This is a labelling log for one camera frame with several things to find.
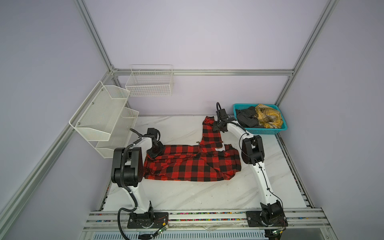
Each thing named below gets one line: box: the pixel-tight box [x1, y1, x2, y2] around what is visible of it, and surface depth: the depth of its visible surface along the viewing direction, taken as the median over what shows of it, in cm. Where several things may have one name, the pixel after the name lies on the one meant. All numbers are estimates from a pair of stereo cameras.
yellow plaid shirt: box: [254, 103, 284, 129], surface depth 107 cm
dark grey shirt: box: [236, 106, 263, 128], surface depth 110 cm
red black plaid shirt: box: [143, 116, 242, 182], surface depth 94 cm
